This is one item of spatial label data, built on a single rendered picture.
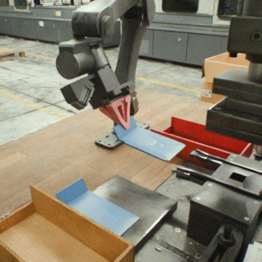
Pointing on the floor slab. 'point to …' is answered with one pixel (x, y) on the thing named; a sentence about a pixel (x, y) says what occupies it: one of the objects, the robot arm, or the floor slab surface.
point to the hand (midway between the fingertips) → (125, 125)
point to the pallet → (10, 53)
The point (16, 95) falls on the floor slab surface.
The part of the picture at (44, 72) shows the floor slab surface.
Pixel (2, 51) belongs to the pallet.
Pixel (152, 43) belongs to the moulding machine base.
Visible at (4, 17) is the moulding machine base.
